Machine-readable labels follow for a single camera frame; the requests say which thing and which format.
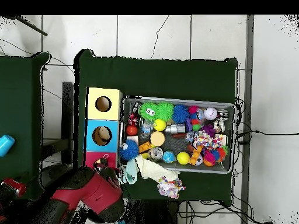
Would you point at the cream yellow muslin cloth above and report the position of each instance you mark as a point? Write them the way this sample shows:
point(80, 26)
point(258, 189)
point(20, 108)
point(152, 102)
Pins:
point(156, 170)

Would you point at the small yellow ball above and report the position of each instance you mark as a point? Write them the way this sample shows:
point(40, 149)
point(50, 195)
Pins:
point(160, 124)

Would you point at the grey stand base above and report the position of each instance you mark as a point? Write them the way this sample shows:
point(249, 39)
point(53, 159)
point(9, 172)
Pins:
point(53, 156)

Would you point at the silver drink can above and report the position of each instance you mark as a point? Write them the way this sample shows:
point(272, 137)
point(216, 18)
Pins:
point(156, 153)

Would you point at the dark green table cloth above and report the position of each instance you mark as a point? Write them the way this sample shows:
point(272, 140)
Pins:
point(154, 77)

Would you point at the black rod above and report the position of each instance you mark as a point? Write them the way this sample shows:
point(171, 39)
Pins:
point(28, 25)

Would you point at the wooden box with three holes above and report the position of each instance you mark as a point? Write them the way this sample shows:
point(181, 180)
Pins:
point(111, 135)

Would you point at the green covered side table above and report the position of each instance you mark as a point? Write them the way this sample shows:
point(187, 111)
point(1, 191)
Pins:
point(21, 116)

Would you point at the green spiky ball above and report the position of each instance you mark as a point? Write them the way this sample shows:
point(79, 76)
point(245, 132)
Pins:
point(165, 111)

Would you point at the shallow clear mesh bin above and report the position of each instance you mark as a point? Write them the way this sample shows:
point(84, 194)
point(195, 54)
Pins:
point(232, 116)

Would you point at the light blue cup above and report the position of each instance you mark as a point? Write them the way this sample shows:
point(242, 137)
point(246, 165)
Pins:
point(5, 144)

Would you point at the blue globe ball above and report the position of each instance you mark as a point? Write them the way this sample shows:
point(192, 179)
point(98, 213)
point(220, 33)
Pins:
point(168, 157)

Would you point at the green furry googly-eyed toy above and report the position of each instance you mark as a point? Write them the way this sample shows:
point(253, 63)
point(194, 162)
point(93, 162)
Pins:
point(148, 111)

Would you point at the mint green muslin cloth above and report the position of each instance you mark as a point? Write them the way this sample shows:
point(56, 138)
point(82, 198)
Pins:
point(130, 172)

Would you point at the large yellow ball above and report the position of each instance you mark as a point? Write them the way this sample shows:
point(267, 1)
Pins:
point(183, 158)

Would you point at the black upright panel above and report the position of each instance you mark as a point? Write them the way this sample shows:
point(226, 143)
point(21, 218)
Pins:
point(67, 116)

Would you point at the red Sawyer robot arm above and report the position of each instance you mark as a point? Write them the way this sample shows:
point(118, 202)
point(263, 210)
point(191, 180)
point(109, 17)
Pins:
point(93, 193)

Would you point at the white baseball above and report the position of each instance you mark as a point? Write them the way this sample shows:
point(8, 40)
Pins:
point(210, 113)

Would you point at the round orange disc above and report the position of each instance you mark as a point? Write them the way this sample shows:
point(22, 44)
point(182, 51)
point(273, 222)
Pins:
point(157, 138)

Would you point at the blue spiky ball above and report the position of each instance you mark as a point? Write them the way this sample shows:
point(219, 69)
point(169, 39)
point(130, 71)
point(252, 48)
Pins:
point(129, 150)
point(181, 113)

